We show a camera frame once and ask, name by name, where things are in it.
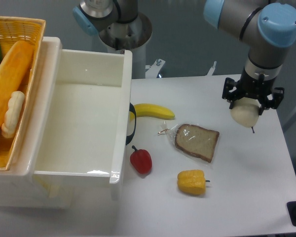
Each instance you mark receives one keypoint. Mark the white upper drawer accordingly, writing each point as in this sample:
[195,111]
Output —
[86,132]

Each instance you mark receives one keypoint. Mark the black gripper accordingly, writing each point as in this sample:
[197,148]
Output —
[254,86]

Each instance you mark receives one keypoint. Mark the second grey robot arm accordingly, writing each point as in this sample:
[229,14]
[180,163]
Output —
[94,16]

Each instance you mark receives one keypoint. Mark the white drawer cabinet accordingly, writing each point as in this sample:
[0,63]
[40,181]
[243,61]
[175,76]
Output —
[20,186]

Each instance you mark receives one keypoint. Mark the yellow wicker basket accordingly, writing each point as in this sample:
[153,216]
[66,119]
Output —
[13,29]

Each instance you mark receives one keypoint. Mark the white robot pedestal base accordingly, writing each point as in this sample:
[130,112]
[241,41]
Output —
[133,36]

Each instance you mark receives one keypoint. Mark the bread slice in plastic bag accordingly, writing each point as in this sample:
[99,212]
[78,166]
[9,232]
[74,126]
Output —
[192,140]

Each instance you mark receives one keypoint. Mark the yellow banana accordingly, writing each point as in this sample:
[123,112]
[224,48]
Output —
[153,111]

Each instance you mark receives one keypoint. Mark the pale cream pear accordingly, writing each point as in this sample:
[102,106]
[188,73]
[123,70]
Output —
[245,112]

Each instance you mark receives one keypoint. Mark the yellow bell pepper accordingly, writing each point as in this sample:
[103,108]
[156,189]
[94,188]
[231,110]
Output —
[192,182]

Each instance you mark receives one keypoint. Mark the red bell pepper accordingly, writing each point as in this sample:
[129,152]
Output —
[141,160]

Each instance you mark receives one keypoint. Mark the orange baguette loaf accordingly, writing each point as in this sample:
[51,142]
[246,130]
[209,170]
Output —
[13,68]

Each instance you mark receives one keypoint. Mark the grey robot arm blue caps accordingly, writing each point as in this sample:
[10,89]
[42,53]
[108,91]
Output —
[269,29]

